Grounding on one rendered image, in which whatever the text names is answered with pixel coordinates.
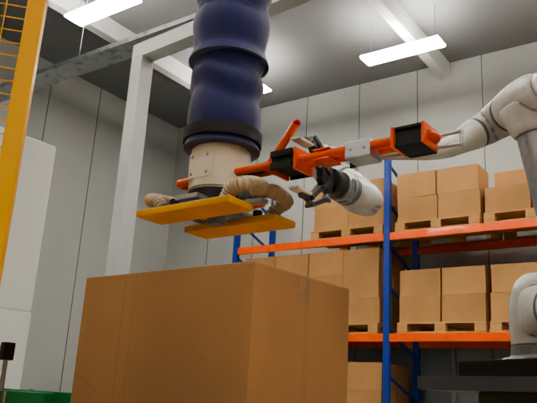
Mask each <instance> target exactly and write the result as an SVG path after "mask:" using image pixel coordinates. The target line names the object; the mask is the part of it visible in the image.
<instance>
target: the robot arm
mask: <svg viewBox="0 0 537 403"><path fill-rule="evenodd" d="M460 129H463V146H455V147H450V148H446V149H441V150H438V151H437V154H431V155H427V156H422V157H417V158H409V157H404V156H402V157H397V158H389V159H384V160H417V161H430V160H440V159H445V158H451V157H454V156H457V155H460V154H463V153H466V152H469V151H472V150H477V149H480V148H483V147H485V146H488V145H490V144H493V143H495V142H497V141H499V140H501V139H503V138H506V137H508V136H510V135H511V136H512V137H513V138H514V139H515V140H516V141H517V142H518V146H519V152H520V155H521V158H522V162H523V168H524V171H525V174H526V178H527V184H528V187H529V190H530V193H531V199H532V202H533V206H534V209H535V215H536V218H537V73H534V74H525V75H523V76H521V77H519V78H517V79H515V80H514V81H513V82H511V83H510V84H508V85H507V86H505V87H504V88H503V89H502V90H501V91H500V92H499V93H498V94H497V96H496V97H495V98H493V99H492V100H491V101H490V102H489V103H488V104H487V105H486V106H485V107H484V108H483V109H481V111H480V112H479V113H478V114H476V115H475V116H474V117H472V118H470V119H469V120H467V121H466V122H465V123H464V124H463V125H462V126H461V127H459V128H458V129H457V130H460ZM290 140H291V141H293V142H295V143H296V144H298V145H300V146H302V147H304V148H308V153H309V154H310V153H314V152H313V151H312V150H315V149H319V148H324V147H327V146H328V145H325V144H322V143H321V142H320V140H319V138H318V137H317V136H316V135H314V136H310V137H304V138H303V137H301V136H295V137H292V138H290ZM457 142H459V134H453V135H448V136H447V137H445V138H442V139H441V140H440V142H439V143H438V146H444V145H448V144H452V143H457ZM329 147H331V148H337V147H341V146H329ZM340 163H341V164H342V165H340V166H332V167H328V168H324V167H323V166H317V167H313V178H314V179H315V180H316V181H317V184H316V185H315V186H314V188H313V189H312V190H311V191H308V190H306V189H304V188H302V187H300V186H289V187H288V190H291V191H292V192H294V193H297V194H298V197H299V198H302V199H304V200H305V202H306V204H305V205H304V207H305V208H311V207H315V206H317V205H320V204H325V203H331V201H332V200H333V201H335V202H337V203H339V204H340V205H342V206H343V207H344V208H345V209H346V210H348V211H350V212H352V213H355V214H357V215H360V216H372V215H375V214H376V213H377V212H378V211H379V210H380V208H381V207H382V205H383V204H384V199H383V196H382V193H381V192H380V191H379V189H378V188H377V187H376V186H375V185H373V184H372V183H371V182H370V181H369V180H368V179H367V178H365V177H364V176H362V175H361V174H359V173H358V172H357V170H358V167H356V168H353V169H350V162H340ZM321 192H322V193H323V194H324V196H322V197H321V198H320V199H316V200H315V197H316V196H317V195H318V194H320V193H321ZM331 199H332V200H331ZM313 200H315V201H313ZM509 331H510V338H511V356H510V357H505V358H503V359H518V358H537V273H528V274H524V275H523V276H521V277H520V278H519V279H518V280H517V281H516V282H515V284H514V286H513V288H512V290H511V295H510V298H509Z"/></svg>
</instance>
